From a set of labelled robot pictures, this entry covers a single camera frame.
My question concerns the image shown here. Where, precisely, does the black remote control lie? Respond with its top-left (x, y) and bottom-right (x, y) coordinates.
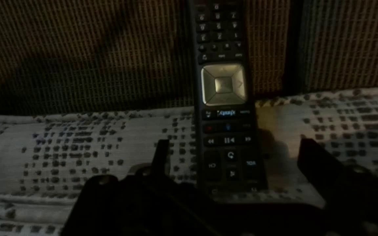
top-left (188, 0), bottom-right (268, 194)

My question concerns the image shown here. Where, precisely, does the white black-patterned cushion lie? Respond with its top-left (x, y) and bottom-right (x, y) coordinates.
top-left (0, 88), bottom-right (378, 236)

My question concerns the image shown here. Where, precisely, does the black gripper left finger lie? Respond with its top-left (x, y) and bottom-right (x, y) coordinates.
top-left (62, 139), bottom-right (207, 236)

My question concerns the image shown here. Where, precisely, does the olive green sofa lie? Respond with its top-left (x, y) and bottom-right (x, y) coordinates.
top-left (0, 0), bottom-right (378, 116)

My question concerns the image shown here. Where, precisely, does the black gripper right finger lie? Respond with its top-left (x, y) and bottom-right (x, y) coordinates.
top-left (297, 138), bottom-right (378, 236)

